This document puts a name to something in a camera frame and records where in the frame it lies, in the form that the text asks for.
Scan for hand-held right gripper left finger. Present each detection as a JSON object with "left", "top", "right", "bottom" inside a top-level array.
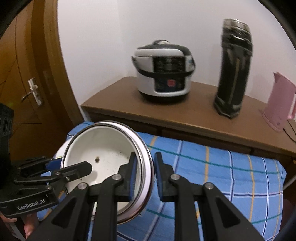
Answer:
[{"left": 26, "top": 152, "right": 141, "bottom": 241}]

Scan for metal door handle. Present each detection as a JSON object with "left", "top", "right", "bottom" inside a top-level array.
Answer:
[{"left": 21, "top": 77, "right": 44, "bottom": 107}]

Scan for white and black rice cooker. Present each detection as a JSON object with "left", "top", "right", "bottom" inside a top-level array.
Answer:
[{"left": 132, "top": 40, "right": 197, "bottom": 103}]

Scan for wooden door frame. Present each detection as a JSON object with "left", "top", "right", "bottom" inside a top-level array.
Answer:
[{"left": 31, "top": 0, "right": 85, "bottom": 149}]

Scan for wooden door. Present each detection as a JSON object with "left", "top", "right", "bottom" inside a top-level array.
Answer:
[{"left": 0, "top": 14, "right": 47, "bottom": 176}]

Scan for brown wooden cabinet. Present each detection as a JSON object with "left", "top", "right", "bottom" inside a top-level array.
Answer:
[{"left": 80, "top": 76, "right": 296, "bottom": 174}]

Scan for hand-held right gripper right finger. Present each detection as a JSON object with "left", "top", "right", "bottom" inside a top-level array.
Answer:
[{"left": 154, "top": 152, "right": 265, "bottom": 241}]

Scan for black kettle cable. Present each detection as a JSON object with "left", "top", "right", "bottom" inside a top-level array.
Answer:
[{"left": 283, "top": 119, "right": 296, "bottom": 139}]

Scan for black thermos flask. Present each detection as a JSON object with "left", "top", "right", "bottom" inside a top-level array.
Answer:
[{"left": 214, "top": 19, "right": 253, "bottom": 120}]

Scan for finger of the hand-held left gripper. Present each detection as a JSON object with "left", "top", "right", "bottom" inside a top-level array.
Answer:
[
  {"left": 14, "top": 156, "right": 63, "bottom": 173},
  {"left": 14, "top": 161, "right": 93, "bottom": 186}
]

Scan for person's left hand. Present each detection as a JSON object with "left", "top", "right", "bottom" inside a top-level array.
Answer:
[{"left": 23, "top": 212, "right": 41, "bottom": 240}]

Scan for pink electric kettle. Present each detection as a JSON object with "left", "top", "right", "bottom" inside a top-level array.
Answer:
[{"left": 262, "top": 72, "right": 296, "bottom": 132}]

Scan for blue checked tablecloth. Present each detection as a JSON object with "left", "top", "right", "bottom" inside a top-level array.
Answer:
[{"left": 37, "top": 120, "right": 287, "bottom": 241}]

